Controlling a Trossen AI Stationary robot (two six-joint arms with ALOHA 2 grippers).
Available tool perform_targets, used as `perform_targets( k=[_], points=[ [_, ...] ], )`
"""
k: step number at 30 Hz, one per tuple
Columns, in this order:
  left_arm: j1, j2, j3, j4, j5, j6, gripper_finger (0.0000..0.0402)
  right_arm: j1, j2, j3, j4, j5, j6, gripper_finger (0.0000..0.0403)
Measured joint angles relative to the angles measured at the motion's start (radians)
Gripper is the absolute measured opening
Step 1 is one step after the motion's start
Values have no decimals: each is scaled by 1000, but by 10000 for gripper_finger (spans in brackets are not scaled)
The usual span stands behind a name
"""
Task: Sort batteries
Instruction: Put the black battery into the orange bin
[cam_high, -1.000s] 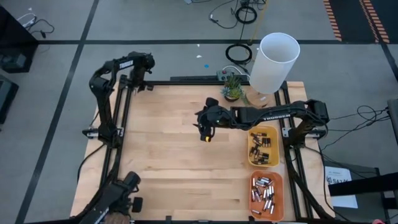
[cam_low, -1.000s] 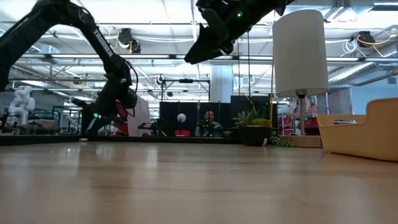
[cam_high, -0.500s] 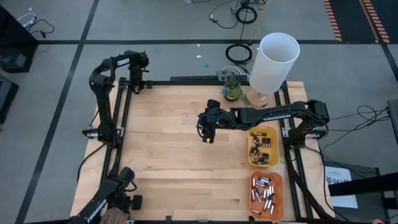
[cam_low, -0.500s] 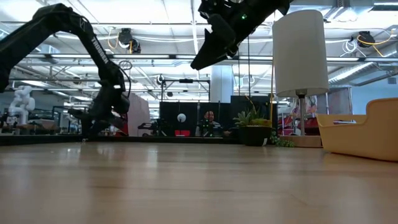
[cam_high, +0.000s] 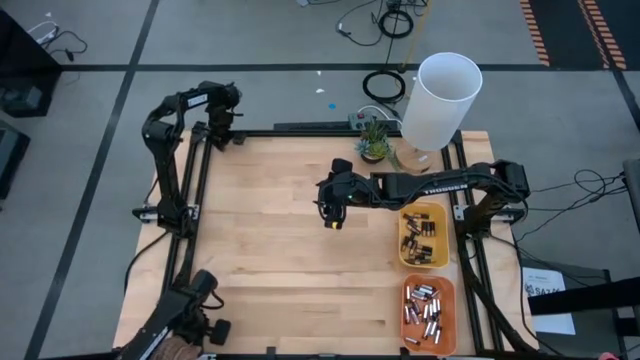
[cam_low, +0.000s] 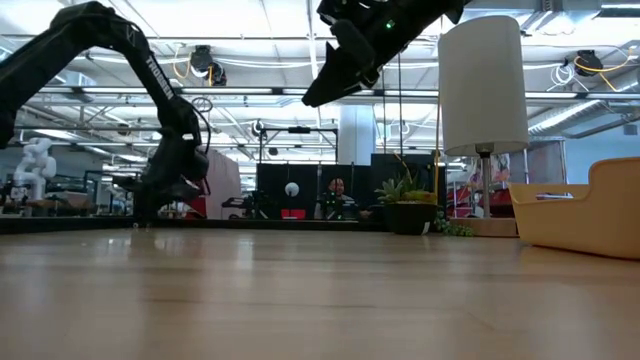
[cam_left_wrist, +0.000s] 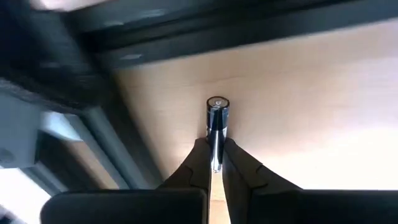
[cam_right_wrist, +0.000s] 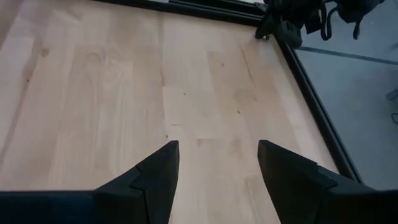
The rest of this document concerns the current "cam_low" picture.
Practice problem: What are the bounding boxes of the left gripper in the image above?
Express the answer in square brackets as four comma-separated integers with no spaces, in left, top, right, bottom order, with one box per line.
[112,130,212,227]

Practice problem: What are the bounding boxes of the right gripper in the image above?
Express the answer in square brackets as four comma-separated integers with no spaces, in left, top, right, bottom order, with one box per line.
[302,0,447,109]

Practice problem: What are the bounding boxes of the white shade table lamp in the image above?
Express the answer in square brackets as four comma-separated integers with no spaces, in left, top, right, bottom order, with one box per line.
[437,14,530,239]

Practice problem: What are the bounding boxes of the yellow plastic bin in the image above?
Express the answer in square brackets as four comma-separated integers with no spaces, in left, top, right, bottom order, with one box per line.
[508,156,640,261]

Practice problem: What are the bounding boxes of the white round column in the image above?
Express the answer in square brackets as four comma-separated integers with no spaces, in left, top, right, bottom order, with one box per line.
[338,104,375,166]

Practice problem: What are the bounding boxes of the black workstation frames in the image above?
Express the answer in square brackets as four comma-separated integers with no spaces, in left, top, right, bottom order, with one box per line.
[82,169,151,219]

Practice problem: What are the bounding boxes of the person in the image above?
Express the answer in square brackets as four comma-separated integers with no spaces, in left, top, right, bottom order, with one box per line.
[313,177,374,221]

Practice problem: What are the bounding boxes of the potted succulent plant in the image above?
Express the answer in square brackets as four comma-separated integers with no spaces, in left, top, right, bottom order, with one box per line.
[373,172,476,238]

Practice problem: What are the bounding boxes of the red machine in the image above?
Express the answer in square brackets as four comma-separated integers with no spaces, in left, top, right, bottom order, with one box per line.
[447,187,516,220]

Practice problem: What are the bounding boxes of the grey partition board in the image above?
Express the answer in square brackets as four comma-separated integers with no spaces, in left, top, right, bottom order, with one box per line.
[527,137,569,186]

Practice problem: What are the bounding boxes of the black gantry frame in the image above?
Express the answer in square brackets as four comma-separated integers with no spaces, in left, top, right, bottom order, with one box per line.
[258,126,339,166]

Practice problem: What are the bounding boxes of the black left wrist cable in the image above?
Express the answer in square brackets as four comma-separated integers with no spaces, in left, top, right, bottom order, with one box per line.
[192,104,213,156]

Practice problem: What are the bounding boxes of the ceiling light rail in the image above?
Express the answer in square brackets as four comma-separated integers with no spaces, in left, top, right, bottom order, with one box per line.
[29,85,640,100]

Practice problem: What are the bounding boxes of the black ceiling cable reel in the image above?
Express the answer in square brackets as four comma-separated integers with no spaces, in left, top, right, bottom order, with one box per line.
[188,44,229,87]
[573,49,605,78]

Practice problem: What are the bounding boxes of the silver ceiling duct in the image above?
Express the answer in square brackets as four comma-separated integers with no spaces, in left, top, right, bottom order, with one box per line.
[527,99,640,139]

